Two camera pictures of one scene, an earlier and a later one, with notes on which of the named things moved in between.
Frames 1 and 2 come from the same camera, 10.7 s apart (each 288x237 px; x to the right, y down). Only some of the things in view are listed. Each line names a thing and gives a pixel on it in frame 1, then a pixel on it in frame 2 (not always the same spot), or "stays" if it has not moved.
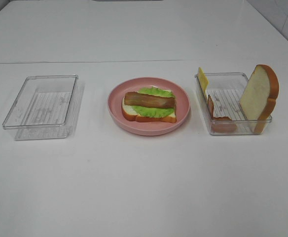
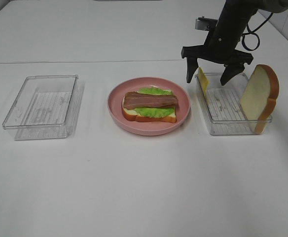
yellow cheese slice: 203,79 stays
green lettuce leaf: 154,112 stays
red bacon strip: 220,124 -> 133,99
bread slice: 129,113 stays
